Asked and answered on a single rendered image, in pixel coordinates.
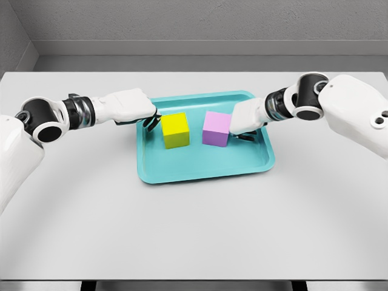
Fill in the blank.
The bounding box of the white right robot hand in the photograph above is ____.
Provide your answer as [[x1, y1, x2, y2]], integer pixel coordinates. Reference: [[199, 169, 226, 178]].
[[229, 97, 269, 142]]

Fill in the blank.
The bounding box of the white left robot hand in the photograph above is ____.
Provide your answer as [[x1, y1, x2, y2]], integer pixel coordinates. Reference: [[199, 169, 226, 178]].
[[102, 87, 162, 132]]

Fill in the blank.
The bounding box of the pink cube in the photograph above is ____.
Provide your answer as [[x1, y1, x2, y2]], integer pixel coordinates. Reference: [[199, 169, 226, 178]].
[[201, 110, 233, 148]]

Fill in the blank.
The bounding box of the yellow cube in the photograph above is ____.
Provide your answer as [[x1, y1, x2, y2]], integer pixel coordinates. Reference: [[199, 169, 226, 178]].
[[160, 112, 191, 150]]

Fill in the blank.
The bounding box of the teal tray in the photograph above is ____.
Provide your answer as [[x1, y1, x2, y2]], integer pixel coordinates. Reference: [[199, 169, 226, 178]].
[[136, 89, 276, 184]]

